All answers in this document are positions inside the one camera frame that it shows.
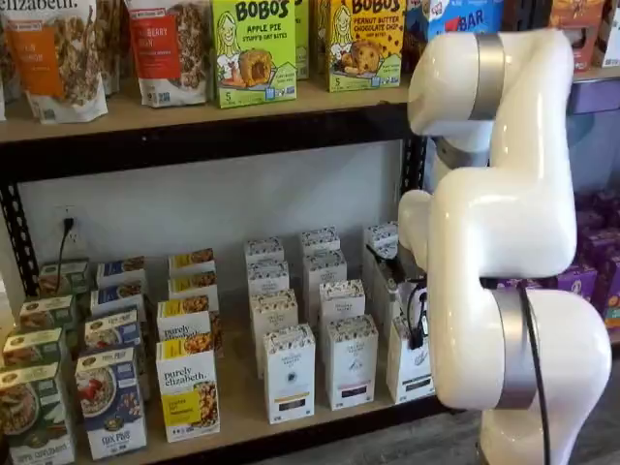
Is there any black metal shelf rack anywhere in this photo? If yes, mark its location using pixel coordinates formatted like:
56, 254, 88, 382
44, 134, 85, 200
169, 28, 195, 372
0, 103, 485, 465

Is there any yellow Bobo's peanut butter box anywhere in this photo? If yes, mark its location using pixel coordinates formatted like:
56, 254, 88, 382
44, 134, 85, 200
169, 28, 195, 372
313, 0, 407, 94

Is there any long black cable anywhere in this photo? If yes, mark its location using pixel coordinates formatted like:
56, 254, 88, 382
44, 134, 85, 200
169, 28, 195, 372
477, 275, 554, 465

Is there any granola bag red label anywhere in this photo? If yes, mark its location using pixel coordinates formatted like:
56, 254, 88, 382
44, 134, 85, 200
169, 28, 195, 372
123, 0, 211, 108

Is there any blue Z Bar box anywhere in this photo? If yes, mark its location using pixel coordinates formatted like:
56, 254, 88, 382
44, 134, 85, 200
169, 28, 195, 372
404, 0, 506, 75

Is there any green cereal box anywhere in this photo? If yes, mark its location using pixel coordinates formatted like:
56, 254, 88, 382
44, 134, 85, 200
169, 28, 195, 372
1, 326, 70, 370
37, 258, 92, 297
17, 294, 78, 336
0, 361, 78, 465

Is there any white yellow purely elizabeth box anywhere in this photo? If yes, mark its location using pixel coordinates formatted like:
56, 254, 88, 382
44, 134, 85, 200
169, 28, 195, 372
155, 298, 215, 349
167, 247, 218, 278
167, 270, 220, 302
154, 337, 223, 444

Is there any white box yellow strip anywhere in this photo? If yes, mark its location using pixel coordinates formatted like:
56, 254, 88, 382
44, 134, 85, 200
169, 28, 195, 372
262, 323, 318, 426
248, 288, 300, 380
245, 260, 292, 297
242, 234, 287, 268

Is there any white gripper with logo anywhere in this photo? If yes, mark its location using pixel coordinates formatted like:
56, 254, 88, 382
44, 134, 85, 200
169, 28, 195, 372
364, 240, 431, 317

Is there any purple Annie's box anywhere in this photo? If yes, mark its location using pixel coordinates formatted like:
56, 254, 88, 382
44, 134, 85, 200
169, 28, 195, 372
574, 190, 620, 234
573, 226, 612, 268
593, 255, 620, 331
555, 263, 601, 305

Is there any white and brown snack box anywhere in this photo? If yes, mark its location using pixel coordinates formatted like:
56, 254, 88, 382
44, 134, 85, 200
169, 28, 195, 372
598, 0, 620, 70

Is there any orange snack box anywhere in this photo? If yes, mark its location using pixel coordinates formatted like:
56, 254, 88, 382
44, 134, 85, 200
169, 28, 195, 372
548, 0, 607, 75

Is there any black plug with cord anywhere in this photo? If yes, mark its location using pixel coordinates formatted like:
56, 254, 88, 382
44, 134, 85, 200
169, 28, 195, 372
56, 216, 76, 293

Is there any green Bobo's apple pie box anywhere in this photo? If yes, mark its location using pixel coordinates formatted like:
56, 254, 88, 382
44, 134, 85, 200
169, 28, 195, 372
292, 0, 312, 82
210, 0, 298, 109

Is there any white wall outlet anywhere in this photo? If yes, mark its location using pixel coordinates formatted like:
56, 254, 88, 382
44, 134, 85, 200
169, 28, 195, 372
54, 204, 82, 249

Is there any white box green strip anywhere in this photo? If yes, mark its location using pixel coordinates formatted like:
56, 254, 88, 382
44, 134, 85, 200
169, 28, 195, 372
361, 220, 402, 254
386, 313, 438, 405

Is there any blue cereal box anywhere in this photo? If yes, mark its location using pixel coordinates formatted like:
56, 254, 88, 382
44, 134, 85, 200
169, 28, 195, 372
94, 255, 147, 293
74, 346, 150, 461
83, 308, 142, 356
89, 284, 147, 322

